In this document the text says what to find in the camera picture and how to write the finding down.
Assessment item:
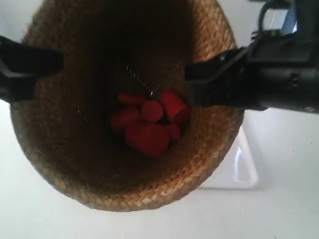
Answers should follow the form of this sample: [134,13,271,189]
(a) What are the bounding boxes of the white plastic tray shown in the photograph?
[199,125,259,191]

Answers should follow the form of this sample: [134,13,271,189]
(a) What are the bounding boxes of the red objects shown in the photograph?
[125,122,170,157]

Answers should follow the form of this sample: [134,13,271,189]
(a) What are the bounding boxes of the black cable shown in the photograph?
[256,0,290,34]

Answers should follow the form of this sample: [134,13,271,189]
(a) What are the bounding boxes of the brown woven basket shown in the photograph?
[10,0,244,212]

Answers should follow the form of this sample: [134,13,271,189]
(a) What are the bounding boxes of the red cylinder small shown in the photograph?
[165,123,181,141]

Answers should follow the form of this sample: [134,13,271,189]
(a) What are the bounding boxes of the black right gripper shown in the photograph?
[184,33,319,114]

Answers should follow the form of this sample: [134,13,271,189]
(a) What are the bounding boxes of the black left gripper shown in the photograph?
[0,36,64,103]

